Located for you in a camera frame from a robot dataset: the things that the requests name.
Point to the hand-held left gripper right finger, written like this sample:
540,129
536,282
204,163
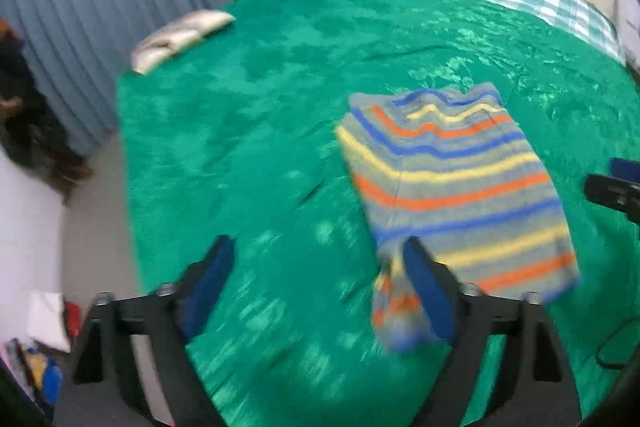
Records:
430,292

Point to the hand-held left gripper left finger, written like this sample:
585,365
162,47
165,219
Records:
207,287

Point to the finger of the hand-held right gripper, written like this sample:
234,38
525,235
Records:
627,169
615,194

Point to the striped knitted sweater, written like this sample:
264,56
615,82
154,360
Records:
450,187

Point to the dark hanging clothes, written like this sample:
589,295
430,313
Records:
30,117

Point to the green bed blanket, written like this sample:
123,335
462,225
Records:
270,147

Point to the white paper sheet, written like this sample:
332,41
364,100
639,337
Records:
50,322

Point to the colourful clutter pile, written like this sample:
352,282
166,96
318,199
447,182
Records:
37,372

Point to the small patterned pillow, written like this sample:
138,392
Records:
180,37

